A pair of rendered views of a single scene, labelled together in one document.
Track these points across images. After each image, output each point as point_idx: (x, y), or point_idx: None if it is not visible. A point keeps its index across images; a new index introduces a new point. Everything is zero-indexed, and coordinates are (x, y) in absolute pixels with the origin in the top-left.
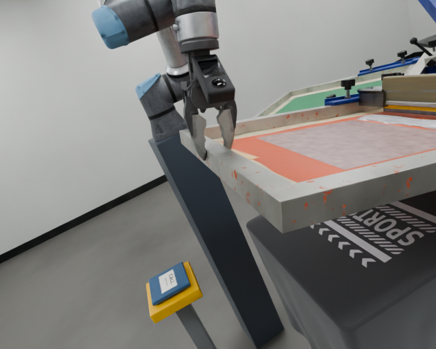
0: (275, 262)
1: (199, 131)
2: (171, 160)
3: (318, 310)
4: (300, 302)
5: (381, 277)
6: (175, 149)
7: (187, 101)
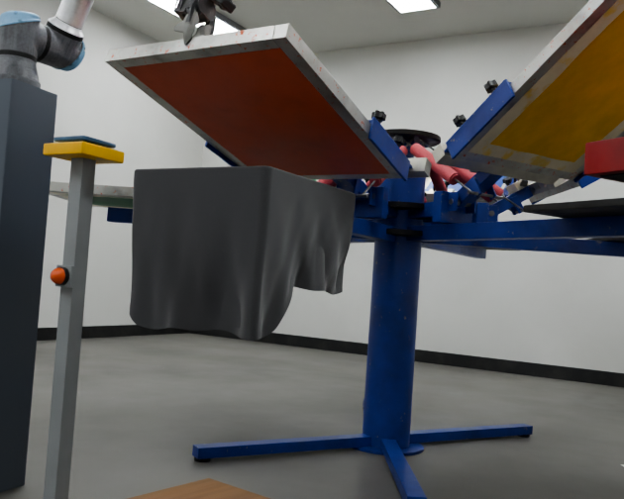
0: (183, 177)
1: (193, 23)
2: (17, 107)
3: (238, 176)
4: (205, 204)
5: None
6: (26, 100)
7: (196, 0)
